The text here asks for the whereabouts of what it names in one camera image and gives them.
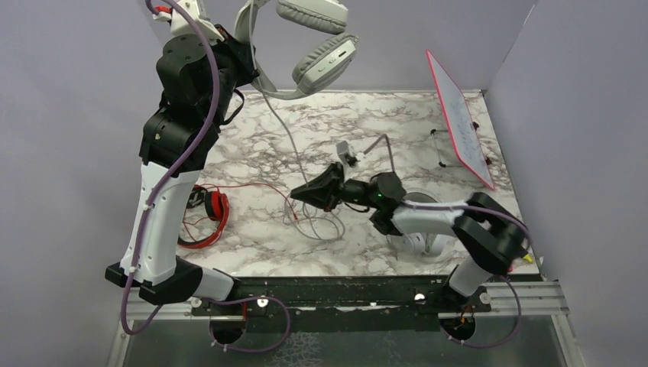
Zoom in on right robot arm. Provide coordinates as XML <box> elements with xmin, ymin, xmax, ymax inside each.
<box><xmin>290</xmin><ymin>163</ymin><xmax>532</xmax><ymax>311</ymax></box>

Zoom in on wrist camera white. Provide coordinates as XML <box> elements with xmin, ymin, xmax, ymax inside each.
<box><xmin>145</xmin><ymin>0</ymin><xmax>225</xmax><ymax>45</ymax></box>
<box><xmin>335</xmin><ymin>141</ymin><xmax>361</xmax><ymax>169</ymax></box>

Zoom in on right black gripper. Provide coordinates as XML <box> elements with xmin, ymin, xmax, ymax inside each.
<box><xmin>290</xmin><ymin>161</ymin><xmax>381</xmax><ymax>213</ymax></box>

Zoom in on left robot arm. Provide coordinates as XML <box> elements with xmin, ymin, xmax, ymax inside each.
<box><xmin>105</xmin><ymin>25</ymin><xmax>257</xmax><ymax>314</ymax></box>

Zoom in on pink-framed whiteboard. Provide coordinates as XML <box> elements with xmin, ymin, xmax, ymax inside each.
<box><xmin>426</xmin><ymin>50</ymin><xmax>495</xmax><ymax>190</ymax></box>

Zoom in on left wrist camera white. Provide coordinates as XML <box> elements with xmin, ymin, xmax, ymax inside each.
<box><xmin>145</xmin><ymin>0</ymin><xmax>225</xmax><ymax>45</ymax></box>

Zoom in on grey cable with usb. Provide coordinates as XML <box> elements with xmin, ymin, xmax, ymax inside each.
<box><xmin>248</xmin><ymin>0</ymin><xmax>347</xmax><ymax>242</ymax></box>

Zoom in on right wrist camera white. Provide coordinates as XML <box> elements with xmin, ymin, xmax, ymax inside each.
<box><xmin>335</xmin><ymin>141</ymin><xmax>361</xmax><ymax>169</ymax></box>

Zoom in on red headphones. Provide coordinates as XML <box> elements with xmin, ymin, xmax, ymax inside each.
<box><xmin>177</xmin><ymin>184</ymin><xmax>230</xmax><ymax>249</ymax></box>

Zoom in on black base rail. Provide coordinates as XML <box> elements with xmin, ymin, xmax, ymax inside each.
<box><xmin>191</xmin><ymin>275</ymin><xmax>491</xmax><ymax>333</ymax></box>

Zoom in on black whiteboard stand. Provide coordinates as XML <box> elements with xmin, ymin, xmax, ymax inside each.
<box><xmin>429</xmin><ymin>121</ymin><xmax>493</xmax><ymax>168</ymax></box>

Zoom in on white gaming headset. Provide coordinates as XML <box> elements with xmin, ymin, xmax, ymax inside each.
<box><xmin>386</xmin><ymin>188</ymin><xmax>457</xmax><ymax>260</ymax></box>

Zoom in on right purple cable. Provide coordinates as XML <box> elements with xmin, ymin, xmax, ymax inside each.
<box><xmin>361</xmin><ymin>134</ymin><xmax>533</xmax><ymax>350</ymax></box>

